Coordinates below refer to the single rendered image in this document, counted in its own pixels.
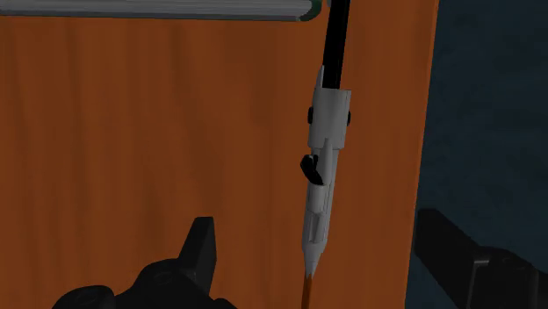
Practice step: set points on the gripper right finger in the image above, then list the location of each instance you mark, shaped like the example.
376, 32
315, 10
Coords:
479, 274

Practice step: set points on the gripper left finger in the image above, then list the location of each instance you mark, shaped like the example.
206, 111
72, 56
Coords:
171, 284

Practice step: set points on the orange wooden table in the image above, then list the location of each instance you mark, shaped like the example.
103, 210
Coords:
128, 128

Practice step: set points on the book with green cover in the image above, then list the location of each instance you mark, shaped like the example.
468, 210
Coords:
150, 8

